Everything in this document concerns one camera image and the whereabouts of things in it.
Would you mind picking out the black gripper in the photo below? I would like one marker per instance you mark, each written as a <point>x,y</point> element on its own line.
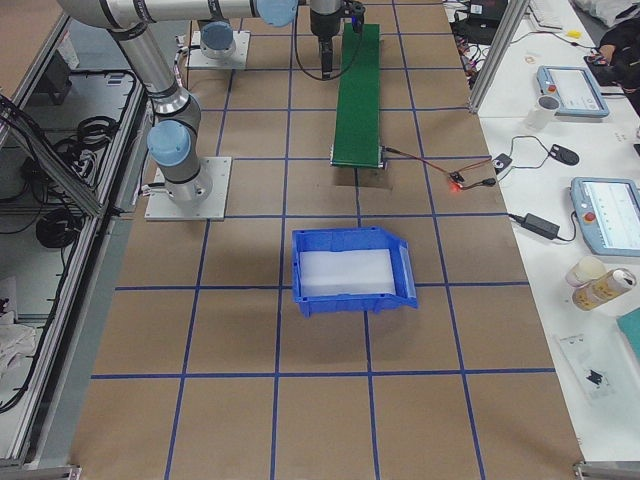
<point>322,22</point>

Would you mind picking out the green conveyor belt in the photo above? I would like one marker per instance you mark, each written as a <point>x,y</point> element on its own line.
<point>357,129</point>

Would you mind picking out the small sensor board red LED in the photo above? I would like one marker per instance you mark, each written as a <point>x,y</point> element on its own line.
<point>456,181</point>

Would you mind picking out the blue plastic bin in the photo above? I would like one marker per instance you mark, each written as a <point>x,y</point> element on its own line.
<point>344,239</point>

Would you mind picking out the white foam sheet in bin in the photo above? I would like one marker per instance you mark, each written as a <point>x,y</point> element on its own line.
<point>326,273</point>

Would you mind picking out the white mug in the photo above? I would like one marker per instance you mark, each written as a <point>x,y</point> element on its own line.
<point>542,113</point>

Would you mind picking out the blue teach pendant far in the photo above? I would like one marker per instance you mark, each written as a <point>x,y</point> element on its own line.
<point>575,89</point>

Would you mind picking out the blue teach pendant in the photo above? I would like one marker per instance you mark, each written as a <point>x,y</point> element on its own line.
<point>575,89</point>
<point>607,212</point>

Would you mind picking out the black power adapter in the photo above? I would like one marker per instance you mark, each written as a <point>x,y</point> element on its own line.
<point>537,225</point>

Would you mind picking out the blue teach pendant near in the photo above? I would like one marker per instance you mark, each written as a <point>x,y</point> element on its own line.
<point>607,212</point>

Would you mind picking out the beverage can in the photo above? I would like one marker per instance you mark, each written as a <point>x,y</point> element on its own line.
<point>599,291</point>

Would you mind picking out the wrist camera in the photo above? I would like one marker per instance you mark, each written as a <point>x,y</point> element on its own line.
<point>355,11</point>

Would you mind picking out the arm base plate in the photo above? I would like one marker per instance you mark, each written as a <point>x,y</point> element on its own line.
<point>203,198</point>
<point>231,55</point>

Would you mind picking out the aluminium frame post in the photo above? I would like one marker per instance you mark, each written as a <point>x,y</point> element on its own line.
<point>506,30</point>

